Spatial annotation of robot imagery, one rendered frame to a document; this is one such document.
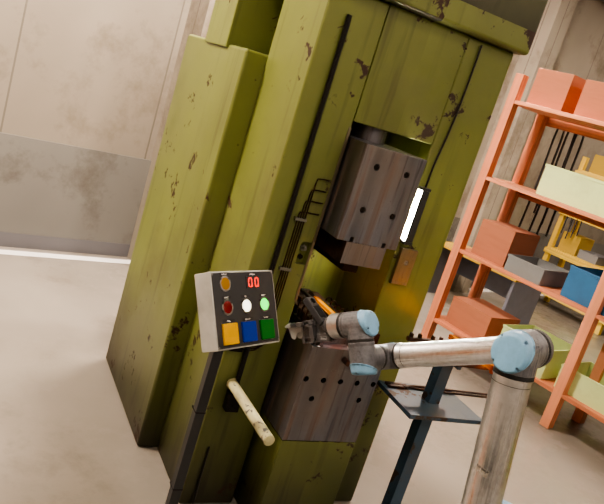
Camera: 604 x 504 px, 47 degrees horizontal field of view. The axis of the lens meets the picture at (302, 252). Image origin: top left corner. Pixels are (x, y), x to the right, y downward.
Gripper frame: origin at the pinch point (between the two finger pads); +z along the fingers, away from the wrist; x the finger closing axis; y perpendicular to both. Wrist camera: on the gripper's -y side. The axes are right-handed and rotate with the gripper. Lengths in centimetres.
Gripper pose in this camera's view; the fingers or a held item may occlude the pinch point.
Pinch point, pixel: (288, 324)
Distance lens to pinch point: 258.6
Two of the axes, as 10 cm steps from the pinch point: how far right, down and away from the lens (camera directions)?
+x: 6.1, 0.0, 7.9
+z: -7.8, 1.4, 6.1
